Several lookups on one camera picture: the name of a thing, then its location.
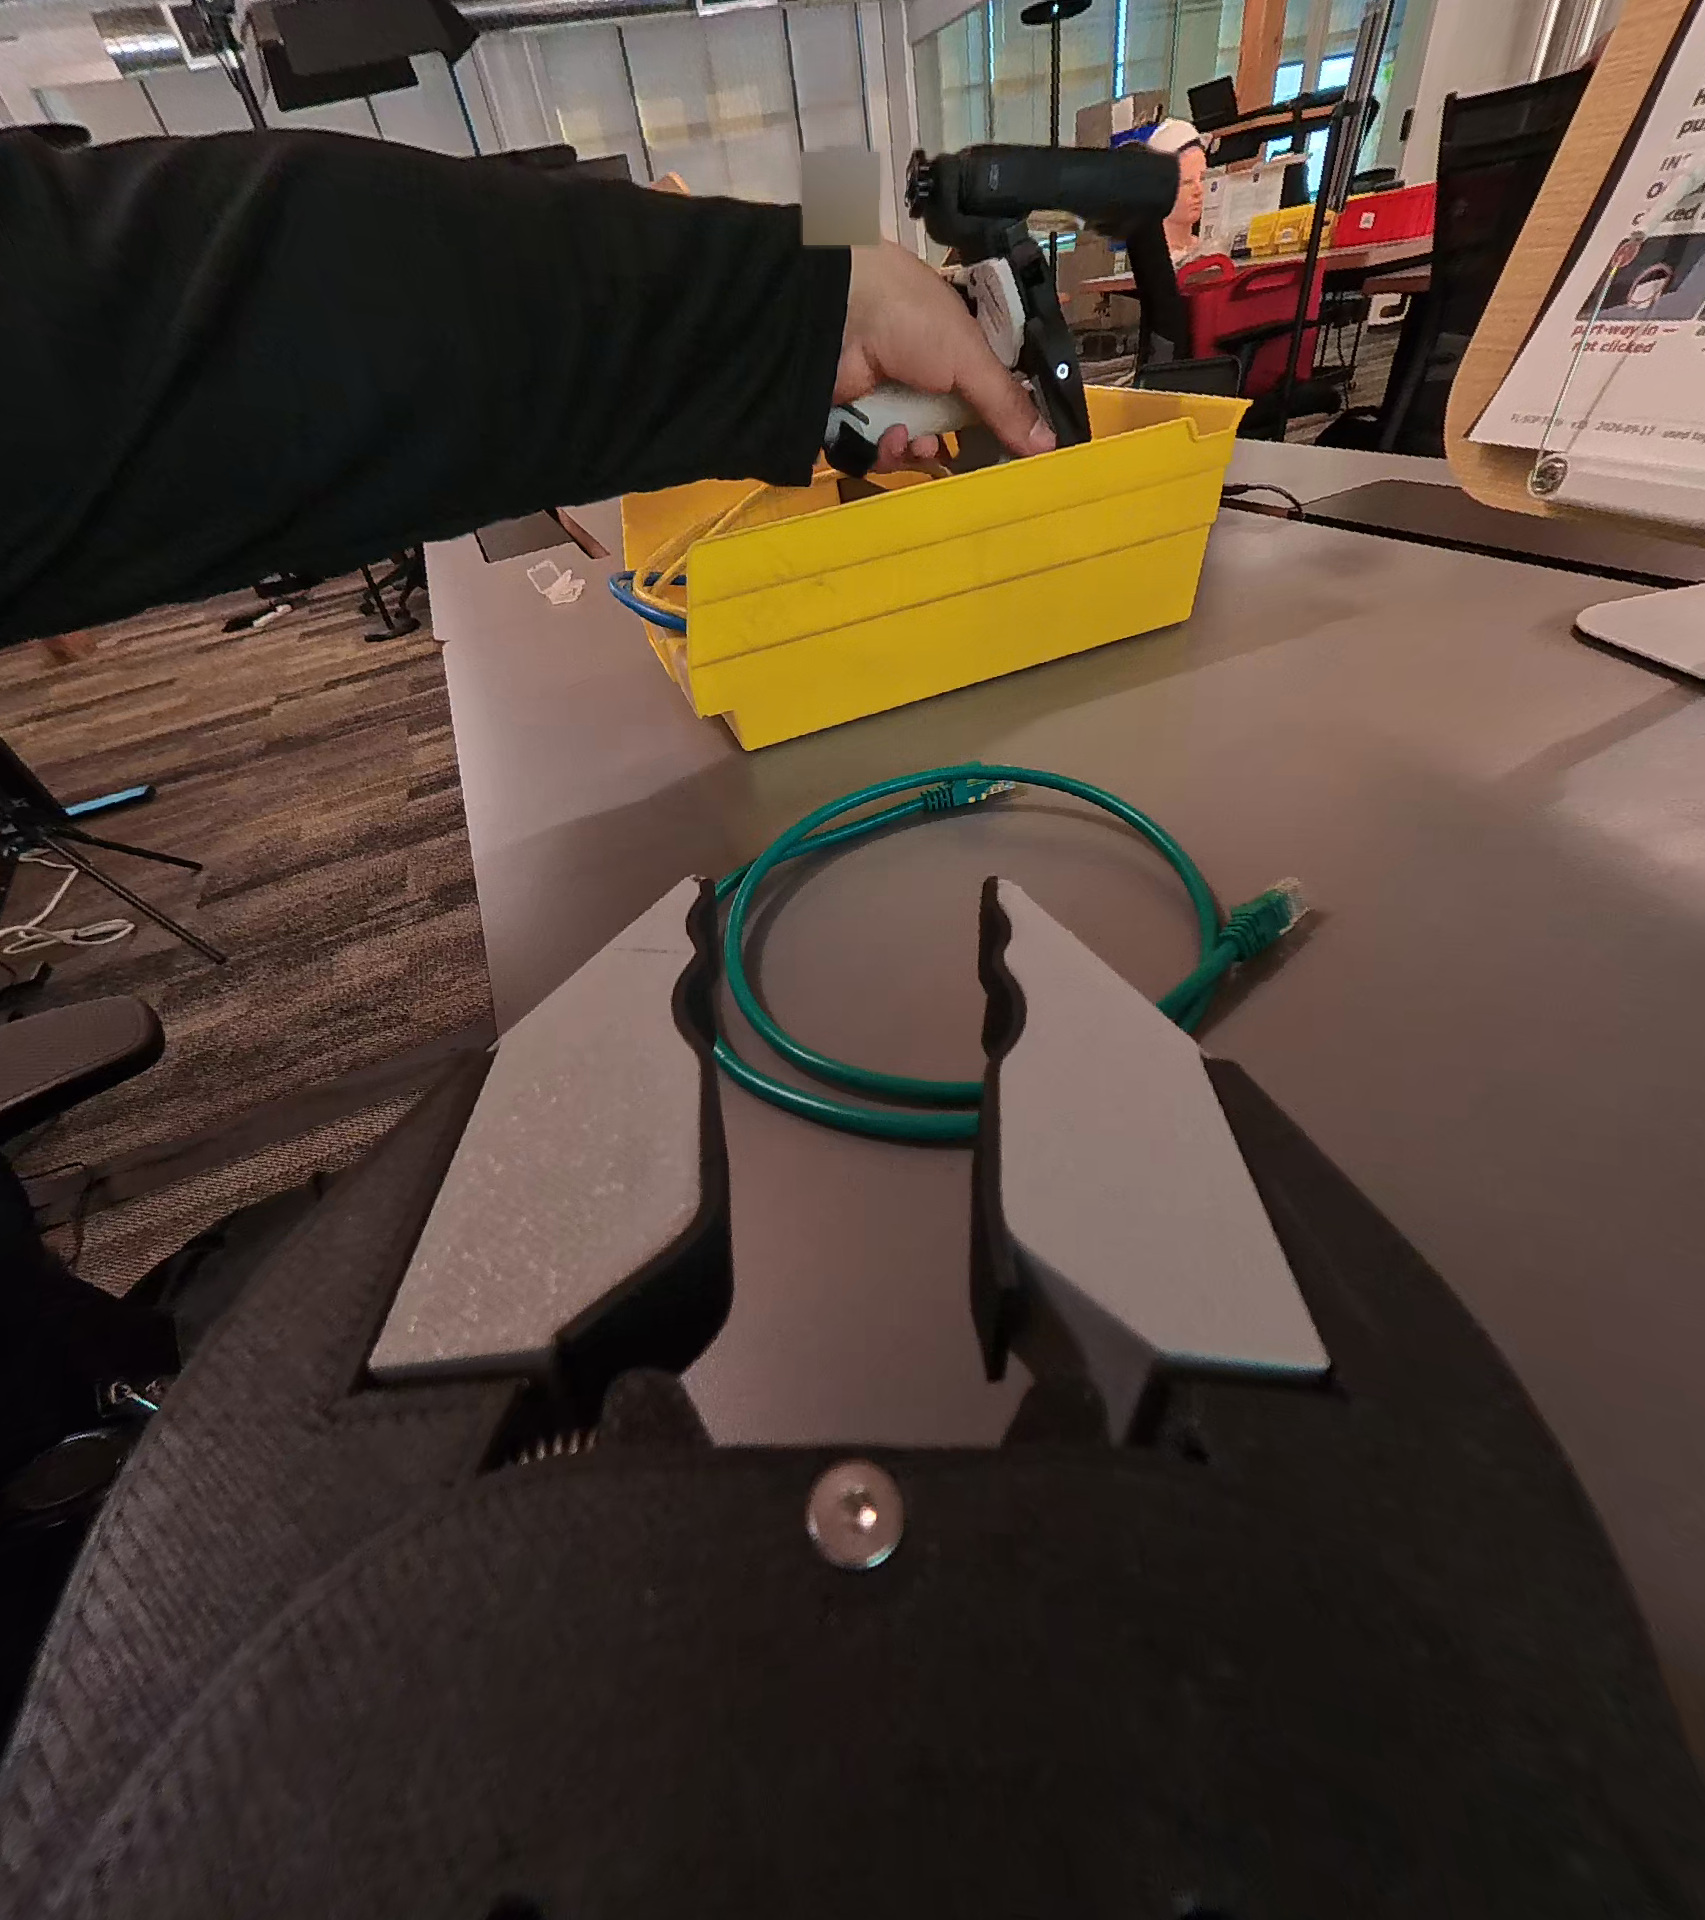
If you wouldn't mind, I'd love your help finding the green ethernet cable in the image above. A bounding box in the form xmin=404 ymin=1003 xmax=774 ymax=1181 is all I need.
xmin=709 ymin=764 xmax=1312 ymax=1147

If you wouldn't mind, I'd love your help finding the yellow ethernet cable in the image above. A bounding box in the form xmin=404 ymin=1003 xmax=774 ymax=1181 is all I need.
xmin=632 ymin=480 xmax=796 ymax=607

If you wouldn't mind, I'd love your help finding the black chair armrest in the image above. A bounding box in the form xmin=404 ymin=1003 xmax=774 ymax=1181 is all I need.
xmin=0 ymin=996 xmax=167 ymax=1147

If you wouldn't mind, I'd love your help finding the red storage bin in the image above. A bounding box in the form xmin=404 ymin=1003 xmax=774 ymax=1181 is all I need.
xmin=1329 ymin=181 xmax=1440 ymax=253

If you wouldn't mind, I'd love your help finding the instruction sheet on stand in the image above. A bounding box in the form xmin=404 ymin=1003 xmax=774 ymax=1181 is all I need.
xmin=1442 ymin=0 xmax=1705 ymax=560

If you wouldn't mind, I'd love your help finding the red office chair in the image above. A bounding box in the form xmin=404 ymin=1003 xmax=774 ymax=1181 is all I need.
xmin=1171 ymin=253 xmax=1337 ymax=396

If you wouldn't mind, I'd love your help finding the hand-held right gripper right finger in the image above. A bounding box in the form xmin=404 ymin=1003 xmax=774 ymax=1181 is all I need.
xmin=973 ymin=877 xmax=1335 ymax=1451

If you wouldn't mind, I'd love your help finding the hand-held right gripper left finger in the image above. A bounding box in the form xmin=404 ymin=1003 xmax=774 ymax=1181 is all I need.
xmin=369 ymin=874 xmax=737 ymax=1383

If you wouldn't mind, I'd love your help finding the black office chair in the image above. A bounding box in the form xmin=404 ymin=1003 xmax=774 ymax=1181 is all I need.
xmin=1388 ymin=65 xmax=1598 ymax=456

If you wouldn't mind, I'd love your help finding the person's left hand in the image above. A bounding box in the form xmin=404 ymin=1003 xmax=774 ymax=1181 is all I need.
xmin=828 ymin=240 xmax=1058 ymax=468

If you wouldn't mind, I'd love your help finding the yellow plastic bin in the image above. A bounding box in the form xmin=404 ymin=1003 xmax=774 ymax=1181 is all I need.
xmin=618 ymin=384 xmax=1253 ymax=755

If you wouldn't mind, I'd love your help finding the black tripod light stand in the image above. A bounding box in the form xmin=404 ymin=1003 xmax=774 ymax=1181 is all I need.
xmin=0 ymin=660 xmax=231 ymax=981

